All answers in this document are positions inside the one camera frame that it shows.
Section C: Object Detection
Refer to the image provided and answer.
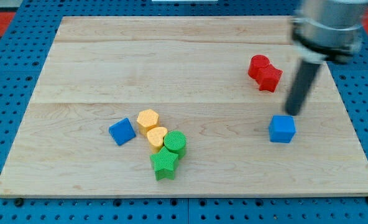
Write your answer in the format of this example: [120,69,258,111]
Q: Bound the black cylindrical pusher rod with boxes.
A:
[284,60,321,116]

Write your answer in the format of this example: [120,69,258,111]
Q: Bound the blue cube block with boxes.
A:
[269,115,297,143]

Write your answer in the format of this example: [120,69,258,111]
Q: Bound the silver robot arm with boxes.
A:
[284,0,368,116]

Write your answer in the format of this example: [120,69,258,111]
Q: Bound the wooden board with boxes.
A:
[0,16,368,198]

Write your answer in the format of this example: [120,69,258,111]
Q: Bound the red star block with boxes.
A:
[256,64,283,93]

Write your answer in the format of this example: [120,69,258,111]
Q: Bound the red cylinder block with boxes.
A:
[247,54,270,80]

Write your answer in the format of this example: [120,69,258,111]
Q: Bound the green cylinder block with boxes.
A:
[163,130,186,159]

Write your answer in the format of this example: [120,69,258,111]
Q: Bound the yellow heart block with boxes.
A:
[147,127,168,154]

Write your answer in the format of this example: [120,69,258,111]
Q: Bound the yellow hexagon block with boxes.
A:
[137,109,159,136]

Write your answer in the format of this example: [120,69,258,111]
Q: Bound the green star block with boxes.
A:
[150,147,179,181]

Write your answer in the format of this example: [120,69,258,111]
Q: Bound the blue tilted square block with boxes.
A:
[109,118,136,146]

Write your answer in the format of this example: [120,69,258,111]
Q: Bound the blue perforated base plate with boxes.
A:
[0,0,368,223]

